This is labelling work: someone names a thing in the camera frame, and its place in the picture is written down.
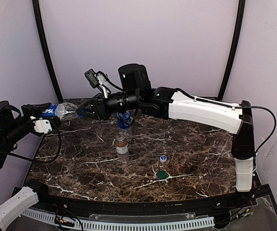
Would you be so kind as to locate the black frame post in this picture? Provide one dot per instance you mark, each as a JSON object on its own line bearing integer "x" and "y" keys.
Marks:
{"x": 45, "y": 50}
{"x": 233, "y": 49}

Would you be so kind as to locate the blue label water bottle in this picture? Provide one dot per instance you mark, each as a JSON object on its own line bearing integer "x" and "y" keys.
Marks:
{"x": 124, "y": 120}

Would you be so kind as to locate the left black frame post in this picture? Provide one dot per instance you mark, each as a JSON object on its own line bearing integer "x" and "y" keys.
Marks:
{"x": 45, "y": 50}

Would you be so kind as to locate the right black frame post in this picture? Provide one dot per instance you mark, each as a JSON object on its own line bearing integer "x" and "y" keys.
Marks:
{"x": 233, "y": 49}

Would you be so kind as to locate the blue bottle cap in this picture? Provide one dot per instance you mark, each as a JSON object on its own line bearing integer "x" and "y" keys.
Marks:
{"x": 163, "y": 158}

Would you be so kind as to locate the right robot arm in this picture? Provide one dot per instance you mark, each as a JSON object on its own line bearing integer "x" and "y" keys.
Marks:
{"x": 169, "y": 103}

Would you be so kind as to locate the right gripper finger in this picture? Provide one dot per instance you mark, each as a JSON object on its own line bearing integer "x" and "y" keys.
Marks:
{"x": 85, "y": 116}
{"x": 85, "y": 107}

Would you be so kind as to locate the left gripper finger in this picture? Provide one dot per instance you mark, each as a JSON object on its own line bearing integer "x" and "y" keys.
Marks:
{"x": 43, "y": 106}
{"x": 54, "y": 121}

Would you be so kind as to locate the black front rail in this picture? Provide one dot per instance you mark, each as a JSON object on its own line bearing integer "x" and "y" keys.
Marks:
{"x": 205, "y": 206}

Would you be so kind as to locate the green bottle cap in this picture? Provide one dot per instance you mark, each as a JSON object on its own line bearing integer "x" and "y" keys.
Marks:
{"x": 162, "y": 174}

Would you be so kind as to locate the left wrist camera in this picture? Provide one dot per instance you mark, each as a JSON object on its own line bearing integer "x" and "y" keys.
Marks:
{"x": 41, "y": 125}

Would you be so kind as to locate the Pepsi label bottle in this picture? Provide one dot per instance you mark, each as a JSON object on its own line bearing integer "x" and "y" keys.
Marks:
{"x": 64, "y": 111}

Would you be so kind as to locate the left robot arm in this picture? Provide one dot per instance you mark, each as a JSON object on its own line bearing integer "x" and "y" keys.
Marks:
{"x": 15, "y": 124}

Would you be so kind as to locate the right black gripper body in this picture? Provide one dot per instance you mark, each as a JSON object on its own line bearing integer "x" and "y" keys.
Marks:
{"x": 100, "y": 106}

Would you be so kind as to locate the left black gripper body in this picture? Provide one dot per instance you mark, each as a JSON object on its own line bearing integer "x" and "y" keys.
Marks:
{"x": 33, "y": 110}

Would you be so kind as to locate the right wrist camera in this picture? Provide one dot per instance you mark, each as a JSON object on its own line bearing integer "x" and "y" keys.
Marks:
{"x": 97, "y": 81}

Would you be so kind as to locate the green cap coffee bottle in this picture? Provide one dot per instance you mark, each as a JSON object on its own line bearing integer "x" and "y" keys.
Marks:
{"x": 122, "y": 149}

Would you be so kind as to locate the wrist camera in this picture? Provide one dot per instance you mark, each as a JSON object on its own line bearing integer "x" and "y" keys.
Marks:
{"x": 97, "y": 81}
{"x": 41, "y": 125}

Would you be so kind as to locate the white slotted cable duct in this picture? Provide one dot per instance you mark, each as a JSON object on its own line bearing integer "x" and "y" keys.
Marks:
{"x": 87, "y": 224}

